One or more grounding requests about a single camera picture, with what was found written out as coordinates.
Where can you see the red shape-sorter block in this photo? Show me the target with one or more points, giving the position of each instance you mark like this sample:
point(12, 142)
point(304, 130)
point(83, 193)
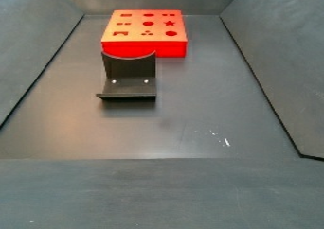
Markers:
point(139, 31)

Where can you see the black curved holder stand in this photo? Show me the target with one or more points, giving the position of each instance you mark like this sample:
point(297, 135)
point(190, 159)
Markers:
point(130, 77)

